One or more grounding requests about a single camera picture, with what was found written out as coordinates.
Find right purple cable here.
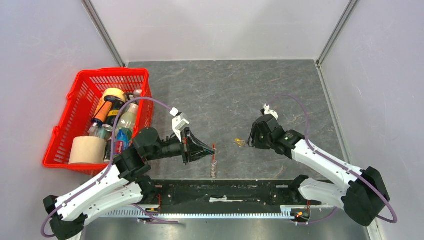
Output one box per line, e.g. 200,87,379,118
266,94,398,226

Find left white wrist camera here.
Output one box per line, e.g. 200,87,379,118
169,107,190,142

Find yellow tagged keys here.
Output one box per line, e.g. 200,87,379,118
234,138,246,147

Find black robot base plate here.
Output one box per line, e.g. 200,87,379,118
139,179,308,214

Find yellow tape roll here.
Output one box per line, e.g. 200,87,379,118
101,88,126,103

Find right aluminium corner post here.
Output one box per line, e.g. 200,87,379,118
315,0,360,68

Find red plastic basket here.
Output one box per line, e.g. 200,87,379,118
42,67,152,176

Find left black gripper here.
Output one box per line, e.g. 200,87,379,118
146,127,216,166

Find blue snack packet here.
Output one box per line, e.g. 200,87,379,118
103,132,132,163

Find beige paper roll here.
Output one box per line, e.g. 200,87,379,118
68,136,107,165

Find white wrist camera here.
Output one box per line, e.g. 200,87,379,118
260,103,279,120
169,107,190,142

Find purple cable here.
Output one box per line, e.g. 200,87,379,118
266,94,398,226
40,96,180,238

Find aluminium corner post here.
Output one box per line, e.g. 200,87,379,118
81,0,126,67
315,0,360,68

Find clear plastic bottle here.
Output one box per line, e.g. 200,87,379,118
114,103,139,140

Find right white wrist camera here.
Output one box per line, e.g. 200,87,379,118
260,103,279,120

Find silver drink can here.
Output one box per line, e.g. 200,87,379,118
94,126,112,141

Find orange and blue bottle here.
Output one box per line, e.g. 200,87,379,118
91,101,113,127

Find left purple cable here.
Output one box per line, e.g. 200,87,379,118
40,96,180,238

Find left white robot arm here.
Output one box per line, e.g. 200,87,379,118
43,127,215,240

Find left aluminium corner post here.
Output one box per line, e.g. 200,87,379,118
81,0,126,67

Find black and yellow can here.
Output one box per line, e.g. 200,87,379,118
102,98,125,132

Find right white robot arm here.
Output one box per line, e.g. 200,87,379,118
247,114,390,227

